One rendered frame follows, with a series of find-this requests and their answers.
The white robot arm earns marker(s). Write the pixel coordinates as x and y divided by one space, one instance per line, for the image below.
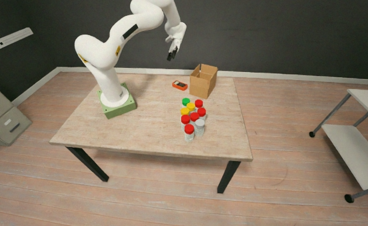
103 57

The yellow bottle cap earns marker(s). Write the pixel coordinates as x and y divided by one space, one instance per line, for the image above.
191 107
184 111

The bottle with green cap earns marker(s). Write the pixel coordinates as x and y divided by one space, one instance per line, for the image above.
185 101

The brown cardboard box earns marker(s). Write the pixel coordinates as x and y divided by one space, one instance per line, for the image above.
202 83

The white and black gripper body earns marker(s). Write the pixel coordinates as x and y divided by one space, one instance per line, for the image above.
175 43

